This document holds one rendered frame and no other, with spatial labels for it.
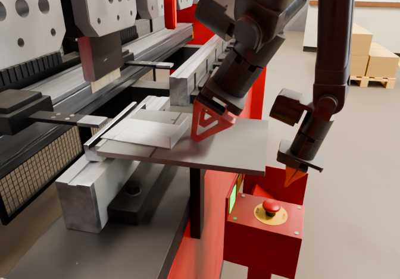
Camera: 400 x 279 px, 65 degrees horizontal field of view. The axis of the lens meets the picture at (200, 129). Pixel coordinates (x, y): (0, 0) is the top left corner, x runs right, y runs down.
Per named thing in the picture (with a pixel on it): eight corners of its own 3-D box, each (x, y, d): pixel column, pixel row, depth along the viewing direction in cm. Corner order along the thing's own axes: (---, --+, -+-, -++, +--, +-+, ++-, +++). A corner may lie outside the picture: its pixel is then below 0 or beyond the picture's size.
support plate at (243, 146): (264, 176, 45) (265, 171, 44) (97, 156, 50) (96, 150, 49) (268, 124, 60) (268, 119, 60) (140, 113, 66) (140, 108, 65)
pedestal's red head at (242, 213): (294, 280, 67) (306, 215, 59) (222, 260, 72) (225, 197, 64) (300, 219, 84) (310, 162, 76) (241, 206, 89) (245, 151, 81)
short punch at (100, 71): (97, 94, 49) (88, 32, 45) (86, 93, 50) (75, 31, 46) (124, 77, 58) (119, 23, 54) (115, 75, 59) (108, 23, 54)
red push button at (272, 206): (278, 223, 66) (280, 210, 65) (259, 219, 68) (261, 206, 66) (280, 212, 70) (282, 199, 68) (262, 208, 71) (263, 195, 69)
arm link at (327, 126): (336, 119, 62) (338, 110, 66) (302, 105, 64) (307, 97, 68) (321, 147, 65) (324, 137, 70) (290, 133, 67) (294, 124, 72)
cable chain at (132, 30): (89, 52, 113) (87, 41, 111) (74, 52, 114) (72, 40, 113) (137, 33, 152) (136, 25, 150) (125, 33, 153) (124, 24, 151)
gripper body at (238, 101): (197, 96, 44) (225, 52, 41) (211, 74, 53) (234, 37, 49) (236, 120, 45) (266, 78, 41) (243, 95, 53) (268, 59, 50)
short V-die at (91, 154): (102, 162, 52) (99, 146, 51) (86, 159, 53) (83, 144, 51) (146, 115, 70) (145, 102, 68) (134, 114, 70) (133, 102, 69)
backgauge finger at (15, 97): (87, 144, 54) (83, 118, 52) (-37, 130, 59) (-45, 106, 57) (118, 117, 65) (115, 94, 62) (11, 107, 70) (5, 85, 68)
